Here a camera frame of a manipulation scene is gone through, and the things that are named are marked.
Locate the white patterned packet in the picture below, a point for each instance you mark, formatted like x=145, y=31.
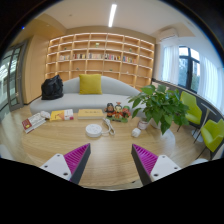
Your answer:
x=45, y=115

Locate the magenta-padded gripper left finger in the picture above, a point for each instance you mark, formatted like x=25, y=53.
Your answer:
x=58, y=166

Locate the three cartoon warriors figurine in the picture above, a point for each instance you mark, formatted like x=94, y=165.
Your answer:
x=117, y=112

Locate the black bag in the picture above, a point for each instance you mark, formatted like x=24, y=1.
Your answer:
x=52, y=88

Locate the light grey curved sofa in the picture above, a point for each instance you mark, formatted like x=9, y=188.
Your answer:
x=76, y=101

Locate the potted green leafy plant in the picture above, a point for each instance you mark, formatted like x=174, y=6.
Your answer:
x=160, y=105

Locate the yellow cushion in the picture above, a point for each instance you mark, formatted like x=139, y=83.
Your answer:
x=90, y=84

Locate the white sheer curtain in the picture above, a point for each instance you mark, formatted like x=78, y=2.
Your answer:
x=170, y=65
x=211, y=81

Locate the red and white booklet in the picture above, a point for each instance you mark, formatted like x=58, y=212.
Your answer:
x=32, y=123

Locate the large yellow book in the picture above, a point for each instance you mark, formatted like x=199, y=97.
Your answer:
x=90, y=114

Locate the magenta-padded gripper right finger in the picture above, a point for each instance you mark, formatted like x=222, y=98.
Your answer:
x=163, y=166

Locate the wooden wall shelf unit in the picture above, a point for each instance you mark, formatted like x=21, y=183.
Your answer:
x=100, y=56

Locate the lime green chair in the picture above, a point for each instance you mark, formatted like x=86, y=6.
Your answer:
x=213, y=133
x=191, y=108

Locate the white cube charger gold rim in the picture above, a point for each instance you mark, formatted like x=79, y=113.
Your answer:
x=136, y=132

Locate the yellow and white book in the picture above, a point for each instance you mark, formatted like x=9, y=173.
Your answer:
x=60, y=115

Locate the long ceiling light strip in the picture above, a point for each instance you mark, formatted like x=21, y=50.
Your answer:
x=112, y=15

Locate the white wall air conditioner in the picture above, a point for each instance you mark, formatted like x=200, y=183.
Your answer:
x=168, y=34

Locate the grey framed glass door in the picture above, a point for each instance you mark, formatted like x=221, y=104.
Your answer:
x=13, y=78

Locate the round white power strip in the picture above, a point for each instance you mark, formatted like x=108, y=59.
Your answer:
x=93, y=130

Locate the dark framed window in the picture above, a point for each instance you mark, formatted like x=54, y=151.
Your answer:
x=188, y=68

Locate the pink and white jar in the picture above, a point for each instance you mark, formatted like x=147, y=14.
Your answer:
x=143, y=124

